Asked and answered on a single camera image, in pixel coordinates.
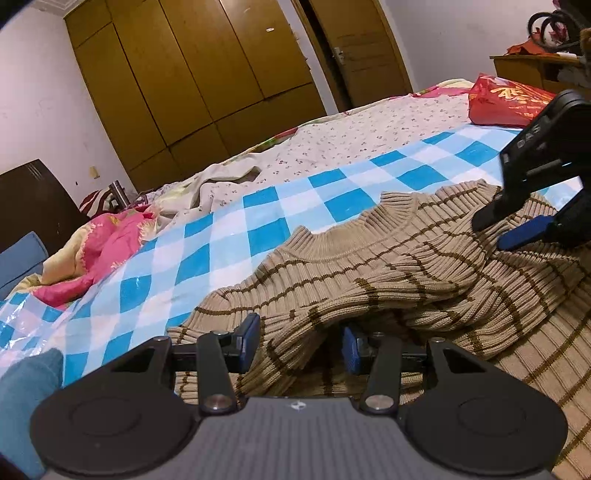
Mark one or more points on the wooden door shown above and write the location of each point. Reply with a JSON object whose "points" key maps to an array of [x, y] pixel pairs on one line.
{"points": [[369, 50]]}

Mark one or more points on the orange-red cloth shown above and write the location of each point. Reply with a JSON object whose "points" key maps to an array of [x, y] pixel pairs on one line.
{"points": [[531, 47]]}

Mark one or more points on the blue checkered plastic sheet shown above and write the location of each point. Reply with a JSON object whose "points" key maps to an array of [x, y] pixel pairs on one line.
{"points": [[207, 258]]}

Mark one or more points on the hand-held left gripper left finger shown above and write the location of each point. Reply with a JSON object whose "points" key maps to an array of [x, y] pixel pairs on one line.
{"points": [[250, 339]]}

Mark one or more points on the pink floral blanket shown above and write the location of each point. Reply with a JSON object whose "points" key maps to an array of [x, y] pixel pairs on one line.
{"points": [[106, 249]]}

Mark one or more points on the beige striped knit sweater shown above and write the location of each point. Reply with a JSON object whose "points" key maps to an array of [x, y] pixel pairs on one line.
{"points": [[369, 277]]}

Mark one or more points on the red white striped cloth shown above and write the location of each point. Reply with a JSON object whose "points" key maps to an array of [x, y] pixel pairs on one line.
{"points": [[94, 203]]}

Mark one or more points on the blue pillow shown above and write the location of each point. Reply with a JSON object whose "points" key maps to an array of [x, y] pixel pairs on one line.
{"points": [[21, 265]]}

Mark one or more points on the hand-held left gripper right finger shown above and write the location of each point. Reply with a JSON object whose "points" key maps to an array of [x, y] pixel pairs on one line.
{"points": [[351, 348]]}

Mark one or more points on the floral white bedsheet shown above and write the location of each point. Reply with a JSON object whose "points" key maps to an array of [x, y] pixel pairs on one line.
{"points": [[346, 134]]}

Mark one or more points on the red plastic bag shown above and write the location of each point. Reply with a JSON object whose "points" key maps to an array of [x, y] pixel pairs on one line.
{"points": [[503, 104]]}

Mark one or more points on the dark wooden headboard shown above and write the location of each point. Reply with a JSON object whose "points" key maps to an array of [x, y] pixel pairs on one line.
{"points": [[37, 203]]}

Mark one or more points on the wooden desk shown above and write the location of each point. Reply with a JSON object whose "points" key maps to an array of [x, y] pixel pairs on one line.
{"points": [[531, 69]]}

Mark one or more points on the wooden wardrobe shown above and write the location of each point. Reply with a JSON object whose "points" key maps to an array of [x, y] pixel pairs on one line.
{"points": [[184, 69]]}

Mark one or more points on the wall socket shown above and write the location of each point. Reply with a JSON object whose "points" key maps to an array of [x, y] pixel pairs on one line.
{"points": [[94, 173]]}

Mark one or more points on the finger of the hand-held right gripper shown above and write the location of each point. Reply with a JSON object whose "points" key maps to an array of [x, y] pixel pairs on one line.
{"points": [[526, 233], [491, 212]]}

